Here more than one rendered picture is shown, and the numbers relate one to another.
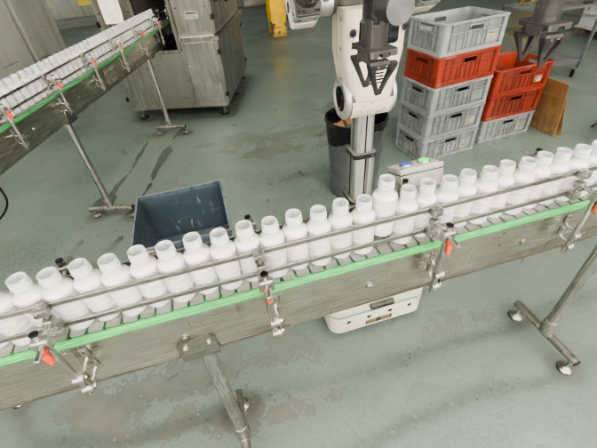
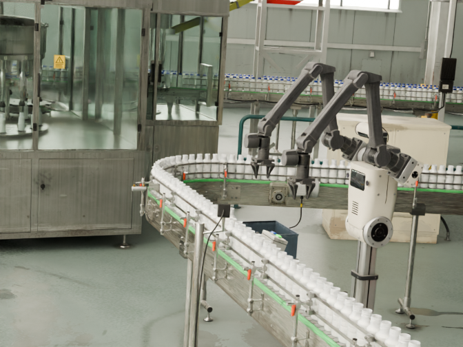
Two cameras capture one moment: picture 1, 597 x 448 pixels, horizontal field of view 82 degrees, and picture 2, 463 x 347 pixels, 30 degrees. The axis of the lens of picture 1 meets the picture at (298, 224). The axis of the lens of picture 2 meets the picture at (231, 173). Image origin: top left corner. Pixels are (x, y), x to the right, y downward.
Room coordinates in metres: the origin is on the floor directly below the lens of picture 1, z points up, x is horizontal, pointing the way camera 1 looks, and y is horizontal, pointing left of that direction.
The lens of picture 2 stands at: (0.06, -4.32, 2.17)
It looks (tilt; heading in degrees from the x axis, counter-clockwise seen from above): 11 degrees down; 82
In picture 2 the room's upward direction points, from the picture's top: 3 degrees clockwise
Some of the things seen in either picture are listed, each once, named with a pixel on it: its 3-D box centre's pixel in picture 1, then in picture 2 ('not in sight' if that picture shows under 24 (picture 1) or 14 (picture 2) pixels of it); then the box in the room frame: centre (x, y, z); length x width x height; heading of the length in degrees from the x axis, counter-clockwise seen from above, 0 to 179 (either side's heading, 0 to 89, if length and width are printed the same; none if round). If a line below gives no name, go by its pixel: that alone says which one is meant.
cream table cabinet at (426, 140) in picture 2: not in sight; (382, 177); (2.83, 3.95, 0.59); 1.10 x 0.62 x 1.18; 175
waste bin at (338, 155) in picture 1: (354, 155); not in sight; (2.36, -0.48, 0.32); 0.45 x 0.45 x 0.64
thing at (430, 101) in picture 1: (444, 89); not in sight; (2.94, -1.35, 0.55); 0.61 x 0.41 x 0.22; 110
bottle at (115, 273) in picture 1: (122, 284); (187, 202); (0.53, 0.40, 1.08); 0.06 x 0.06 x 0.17
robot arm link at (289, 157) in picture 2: not in sight; (296, 152); (0.89, -0.65, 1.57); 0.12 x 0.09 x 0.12; 13
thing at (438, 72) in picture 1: (450, 60); not in sight; (2.94, -1.35, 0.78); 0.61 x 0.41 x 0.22; 110
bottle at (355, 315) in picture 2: not in sight; (356, 326); (0.97, -1.49, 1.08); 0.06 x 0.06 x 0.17
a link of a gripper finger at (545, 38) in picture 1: (542, 45); (297, 188); (0.91, -0.64, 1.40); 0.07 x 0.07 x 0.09; 13
